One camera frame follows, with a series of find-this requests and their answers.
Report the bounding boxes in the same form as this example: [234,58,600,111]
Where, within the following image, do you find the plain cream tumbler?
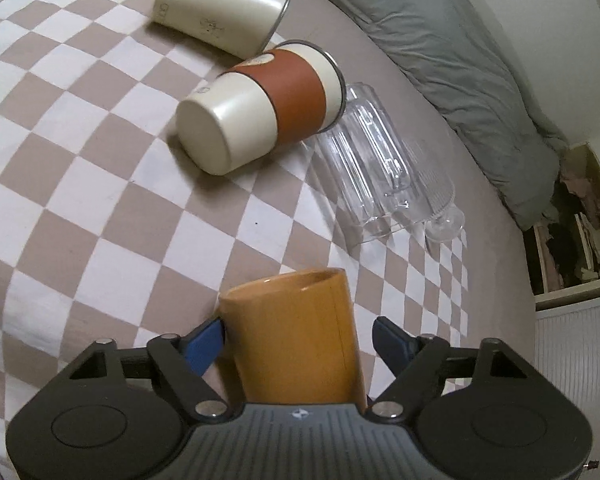
[152,0,291,60]

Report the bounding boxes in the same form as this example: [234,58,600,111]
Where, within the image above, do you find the white radiator panel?
[534,297,600,479]

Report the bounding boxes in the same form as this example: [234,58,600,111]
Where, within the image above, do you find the grey duvet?
[329,0,567,230]

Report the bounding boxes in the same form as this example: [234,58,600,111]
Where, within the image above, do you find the beige white checkered blanket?
[0,0,468,462]

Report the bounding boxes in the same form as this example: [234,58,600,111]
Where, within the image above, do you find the wooden side shelf right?
[524,141,600,311]

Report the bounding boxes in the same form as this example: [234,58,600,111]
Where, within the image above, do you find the orange ceramic cup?
[219,268,366,410]

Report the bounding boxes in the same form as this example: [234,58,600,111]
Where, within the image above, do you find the clear stemmed glass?
[405,140,465,243]

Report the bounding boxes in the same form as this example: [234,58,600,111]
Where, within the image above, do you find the cream cup with brown sleeve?
[175,40,347,176]

